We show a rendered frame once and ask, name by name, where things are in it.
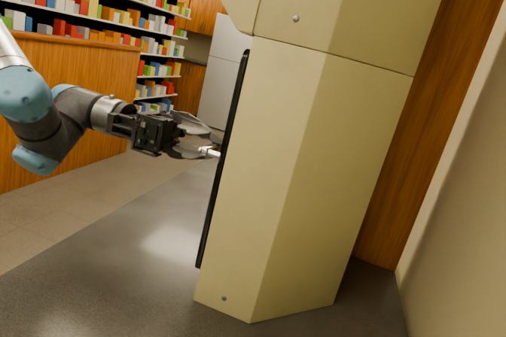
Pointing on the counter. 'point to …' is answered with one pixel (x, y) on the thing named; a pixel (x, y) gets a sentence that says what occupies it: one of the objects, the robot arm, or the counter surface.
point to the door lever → (210, 150)
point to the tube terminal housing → (314, 127)
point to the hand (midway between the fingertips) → (216, 147)
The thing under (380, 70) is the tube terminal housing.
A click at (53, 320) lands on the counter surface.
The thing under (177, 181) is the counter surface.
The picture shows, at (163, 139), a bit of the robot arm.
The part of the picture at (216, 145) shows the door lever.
